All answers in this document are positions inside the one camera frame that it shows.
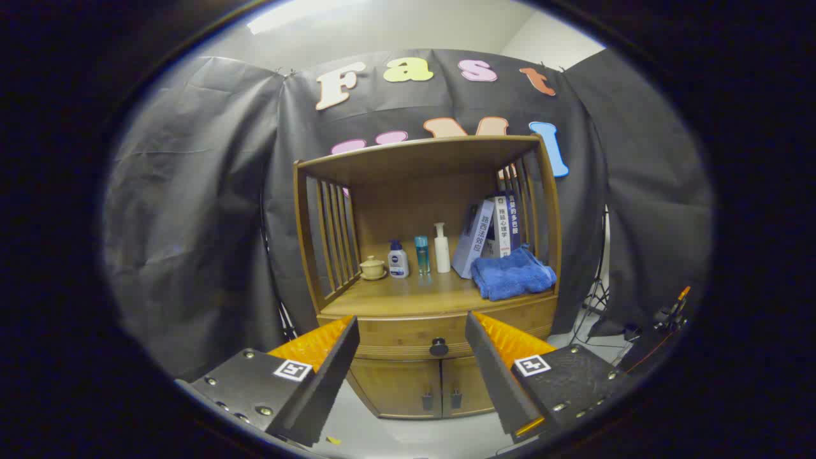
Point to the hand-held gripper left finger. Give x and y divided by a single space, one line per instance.
322 382

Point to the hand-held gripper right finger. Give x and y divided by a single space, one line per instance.
494 376

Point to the black drawer knob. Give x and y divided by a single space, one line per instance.
438 347

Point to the wooden drawer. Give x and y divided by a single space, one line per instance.
395 335

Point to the wooden cabinet door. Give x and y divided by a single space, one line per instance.
398 386
462 382

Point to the wooden countertop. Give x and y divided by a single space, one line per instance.
414 294

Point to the wooden cabinet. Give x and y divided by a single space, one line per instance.
408 191

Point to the blue folded towel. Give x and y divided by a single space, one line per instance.
510 274

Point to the beige lidded teacup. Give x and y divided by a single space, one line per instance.
372 268

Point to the black tripod stand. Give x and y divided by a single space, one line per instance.
596 293

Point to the white pump bottle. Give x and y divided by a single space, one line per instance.
442 252

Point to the lavender white book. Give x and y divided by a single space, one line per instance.
472 239

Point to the clear blue bottle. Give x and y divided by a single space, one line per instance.
422 255

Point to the white lotion bottle blue cap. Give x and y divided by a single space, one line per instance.
398 262

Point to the black device with orange tip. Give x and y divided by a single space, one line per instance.
669 315

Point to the black backdrop cloth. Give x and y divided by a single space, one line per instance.
191 223

